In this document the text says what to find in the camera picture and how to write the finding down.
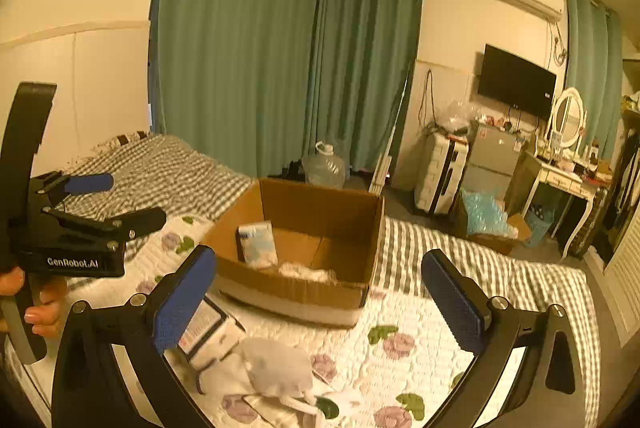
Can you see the small open cardboard box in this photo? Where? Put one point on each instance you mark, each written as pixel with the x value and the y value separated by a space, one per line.
pixel 517 228

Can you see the narrow green curtain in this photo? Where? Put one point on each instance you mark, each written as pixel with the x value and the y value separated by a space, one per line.
pixel 365 58

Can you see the white dressing table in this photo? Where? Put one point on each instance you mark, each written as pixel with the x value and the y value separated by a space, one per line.
pixel 560 178

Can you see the dark packet with white label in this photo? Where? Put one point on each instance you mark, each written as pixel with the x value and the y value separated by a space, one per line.
pixel 210 328

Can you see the blue plastic wrap pile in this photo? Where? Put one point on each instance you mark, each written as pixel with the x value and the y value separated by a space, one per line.
pixel 485 210

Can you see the green window curtain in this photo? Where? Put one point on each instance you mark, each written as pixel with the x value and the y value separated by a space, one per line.
pixel 592 58

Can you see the grey mini fridge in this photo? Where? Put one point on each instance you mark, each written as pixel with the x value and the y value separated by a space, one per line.
pixel 492 158

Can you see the black bag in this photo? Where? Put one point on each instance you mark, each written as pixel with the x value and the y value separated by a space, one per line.
pixel 292 172

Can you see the black wall television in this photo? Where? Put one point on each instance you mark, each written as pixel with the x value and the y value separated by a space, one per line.
pixel 515 81

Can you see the dressing table clutter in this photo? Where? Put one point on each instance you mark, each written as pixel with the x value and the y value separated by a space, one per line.
pixel 570 163

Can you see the white louvred wardrobe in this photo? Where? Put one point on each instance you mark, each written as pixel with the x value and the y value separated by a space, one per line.
pixel 625 268

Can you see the brown cardboard box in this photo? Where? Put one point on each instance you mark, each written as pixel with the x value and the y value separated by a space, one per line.
pixel 300 213

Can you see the white and blue tissue pack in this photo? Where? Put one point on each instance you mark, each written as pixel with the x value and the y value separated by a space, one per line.
pixel 257 245

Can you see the white oval vanity mirror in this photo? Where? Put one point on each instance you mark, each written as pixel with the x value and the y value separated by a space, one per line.
pixel 567 113

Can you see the white suitcase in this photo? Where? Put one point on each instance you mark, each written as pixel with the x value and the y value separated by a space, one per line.
pixel 440 173

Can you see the white cloth bag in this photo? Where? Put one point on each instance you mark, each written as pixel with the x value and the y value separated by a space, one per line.
pixel 275 365

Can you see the grey checked blanket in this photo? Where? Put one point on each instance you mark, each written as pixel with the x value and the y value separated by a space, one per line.
pixel 165 168

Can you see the clear plastic bag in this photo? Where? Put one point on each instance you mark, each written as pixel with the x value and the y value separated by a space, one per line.
pixel 457 116

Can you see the dark hanging clothes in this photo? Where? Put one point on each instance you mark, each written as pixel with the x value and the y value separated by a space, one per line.
pixel 620 188

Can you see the frilled patterned pillow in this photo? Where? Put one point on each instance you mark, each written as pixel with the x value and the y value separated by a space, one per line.
pixel 125 139

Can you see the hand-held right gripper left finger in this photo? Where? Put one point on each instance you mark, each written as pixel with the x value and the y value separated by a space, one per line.
pixel 185 298

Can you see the white crumpled cloth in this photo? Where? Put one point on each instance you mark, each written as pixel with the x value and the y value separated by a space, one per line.
pixel 310 272

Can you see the clear water jug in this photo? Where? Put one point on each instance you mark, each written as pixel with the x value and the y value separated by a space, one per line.
pixel 325 168

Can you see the blue plastic basket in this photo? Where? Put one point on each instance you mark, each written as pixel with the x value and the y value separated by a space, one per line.
pixel 539 225

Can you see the white floral quilted mat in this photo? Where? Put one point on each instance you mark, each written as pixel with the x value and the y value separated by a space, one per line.
pixel 400 308

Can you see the person's left hand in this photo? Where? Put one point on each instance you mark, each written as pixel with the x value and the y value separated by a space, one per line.
pixel 42 315

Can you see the wide green curtain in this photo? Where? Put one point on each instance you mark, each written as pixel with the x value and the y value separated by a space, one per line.
pixel 235 48

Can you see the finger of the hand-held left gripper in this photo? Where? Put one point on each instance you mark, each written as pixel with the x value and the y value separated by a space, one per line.
pixel 90 183
pixel 145 219

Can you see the white mop pole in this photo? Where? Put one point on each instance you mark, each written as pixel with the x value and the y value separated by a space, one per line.
pixel 395 133

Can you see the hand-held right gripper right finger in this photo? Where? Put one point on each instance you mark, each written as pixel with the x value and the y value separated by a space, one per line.
pixel 452 303

